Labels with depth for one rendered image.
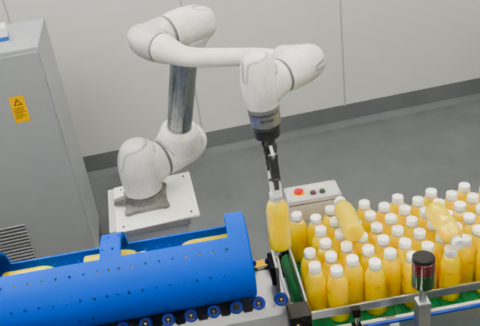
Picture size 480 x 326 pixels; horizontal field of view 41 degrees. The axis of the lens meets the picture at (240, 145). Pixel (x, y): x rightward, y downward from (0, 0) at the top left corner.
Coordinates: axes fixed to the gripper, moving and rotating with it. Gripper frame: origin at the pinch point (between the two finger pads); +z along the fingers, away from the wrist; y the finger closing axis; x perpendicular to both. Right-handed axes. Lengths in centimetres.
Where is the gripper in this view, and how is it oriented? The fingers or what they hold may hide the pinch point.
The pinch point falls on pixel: (275, 184)
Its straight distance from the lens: 194.3
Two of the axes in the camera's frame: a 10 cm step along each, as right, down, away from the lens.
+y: 1.4, 4.5, -8.8
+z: 1.5, 8.7, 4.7
